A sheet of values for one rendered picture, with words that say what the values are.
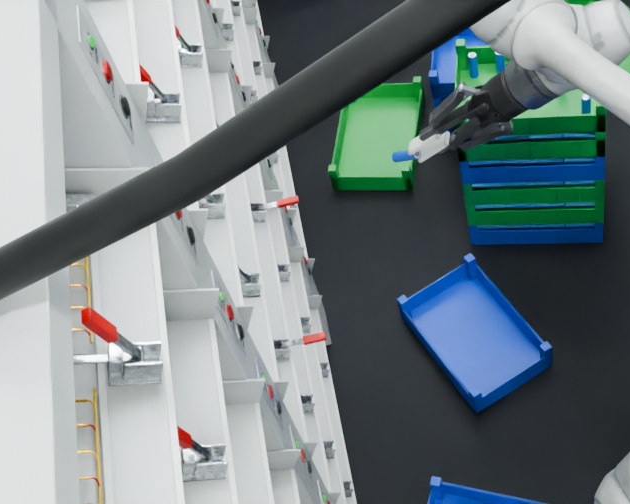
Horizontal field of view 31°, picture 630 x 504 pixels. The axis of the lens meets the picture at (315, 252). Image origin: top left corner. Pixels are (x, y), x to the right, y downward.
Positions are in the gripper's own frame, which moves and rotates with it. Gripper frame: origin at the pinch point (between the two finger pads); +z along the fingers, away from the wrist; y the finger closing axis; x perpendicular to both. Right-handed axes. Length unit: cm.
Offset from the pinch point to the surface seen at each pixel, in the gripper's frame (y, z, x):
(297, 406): 9, 13, 52
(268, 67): -3, 67, -69
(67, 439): 73, -57, 109
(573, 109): -35.6, -2.3, -34.0
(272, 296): 14.3, 16.8, 33.4
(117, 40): 69, -33, 57
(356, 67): 74, -79, 98
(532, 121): -28.1, 1.9, -27.7
